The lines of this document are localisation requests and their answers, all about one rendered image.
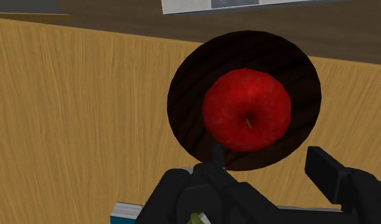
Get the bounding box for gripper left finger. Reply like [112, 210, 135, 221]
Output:
[135, 143, 279, 224]

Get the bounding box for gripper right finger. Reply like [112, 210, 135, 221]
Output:
[304, 146, 381, 224]

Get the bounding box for teal book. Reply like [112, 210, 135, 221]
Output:
[110, 201, 145, 224]

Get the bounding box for dark wooden bowl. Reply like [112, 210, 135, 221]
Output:
[166, 30, 322, 172]

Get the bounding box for red apple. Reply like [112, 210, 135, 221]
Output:
[201, 68, 292, 153]

